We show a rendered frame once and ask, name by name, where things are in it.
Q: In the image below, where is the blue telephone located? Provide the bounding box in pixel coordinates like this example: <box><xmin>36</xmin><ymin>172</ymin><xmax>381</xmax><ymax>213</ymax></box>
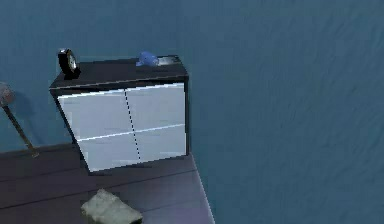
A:
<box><xmin>135</xmin><ymin>51</ymin><xmax>160</xmax><ymax>68</ymax></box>

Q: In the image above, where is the grey flat rectangular object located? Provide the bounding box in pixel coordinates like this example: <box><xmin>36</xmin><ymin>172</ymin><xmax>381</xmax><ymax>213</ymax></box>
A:
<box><xmin>157</xmin><ymin>55</ymin><xmax>181</xmax><ymax>66</ymax></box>

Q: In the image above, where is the black chest of white drawers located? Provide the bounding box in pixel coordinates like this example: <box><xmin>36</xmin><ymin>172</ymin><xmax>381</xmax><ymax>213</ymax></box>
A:
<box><xmin>49</xmin><ymin>55</ymin><xmax>191</xmax><ymax>174</ymax></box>

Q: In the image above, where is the grey cloth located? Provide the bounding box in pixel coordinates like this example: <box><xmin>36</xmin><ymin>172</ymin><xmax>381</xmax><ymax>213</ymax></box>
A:
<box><xmin>80</xmin><ymin>188</ymin><xmax>144</xmax><ymax>224</ymax></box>

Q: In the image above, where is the black round alarm clock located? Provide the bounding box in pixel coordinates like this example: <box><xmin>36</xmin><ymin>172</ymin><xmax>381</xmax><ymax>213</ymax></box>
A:
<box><xmin>57</xmin><ymin>48</ymin><xmax>82</xmax><ymax>80</ymax></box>

